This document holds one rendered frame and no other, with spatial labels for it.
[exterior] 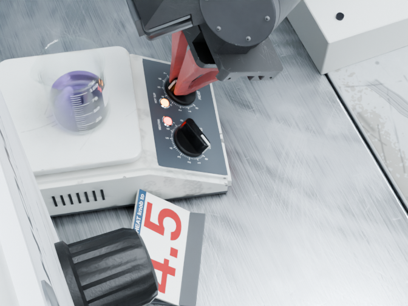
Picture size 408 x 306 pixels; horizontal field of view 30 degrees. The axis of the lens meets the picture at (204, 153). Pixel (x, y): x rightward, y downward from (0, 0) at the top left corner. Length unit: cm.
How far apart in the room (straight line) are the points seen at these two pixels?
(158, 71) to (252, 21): 22
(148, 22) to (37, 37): 29
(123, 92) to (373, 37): 27
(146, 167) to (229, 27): 18
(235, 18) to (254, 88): 27
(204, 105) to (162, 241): 14
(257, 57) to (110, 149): 14
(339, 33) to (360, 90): 7
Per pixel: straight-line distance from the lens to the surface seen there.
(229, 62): 61
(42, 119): 67
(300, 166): 74
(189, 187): 69
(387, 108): 79
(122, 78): 68
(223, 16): 53
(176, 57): 68
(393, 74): 82
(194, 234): 70
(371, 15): 79
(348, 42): 77
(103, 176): 66
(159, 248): 67
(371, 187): 74
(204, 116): 72
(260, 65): 63
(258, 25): 52
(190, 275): 68
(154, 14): 55
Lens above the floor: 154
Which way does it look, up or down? 60 degrees down
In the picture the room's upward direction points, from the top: 1 degrees clockwise
